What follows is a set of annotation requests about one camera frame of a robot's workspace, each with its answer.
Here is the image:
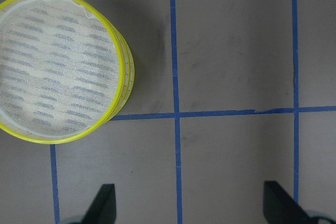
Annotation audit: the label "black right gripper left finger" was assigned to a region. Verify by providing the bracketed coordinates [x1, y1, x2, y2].
[81, 184, 116, 224]

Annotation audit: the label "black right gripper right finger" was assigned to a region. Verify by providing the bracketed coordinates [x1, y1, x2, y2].
[263, 181, 310, 224]

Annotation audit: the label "yellow steamer top layer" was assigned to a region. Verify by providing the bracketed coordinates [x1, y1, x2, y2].
[0, 0, 126, 145]

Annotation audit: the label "white steamer liner cloth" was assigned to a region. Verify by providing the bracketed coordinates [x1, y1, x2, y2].
[0, 0, 119, 136]

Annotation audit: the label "yellow steamer lower layers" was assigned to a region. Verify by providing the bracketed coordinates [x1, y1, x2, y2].
[101, 25, 135, 123]

